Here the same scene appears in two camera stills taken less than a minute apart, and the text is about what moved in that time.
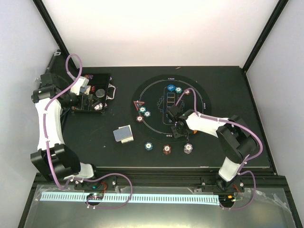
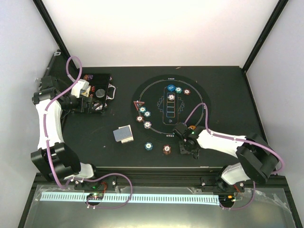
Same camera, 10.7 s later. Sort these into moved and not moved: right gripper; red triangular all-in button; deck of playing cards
Moved: right gripper
Not moved: red triangular all-in button; deck of playing cards
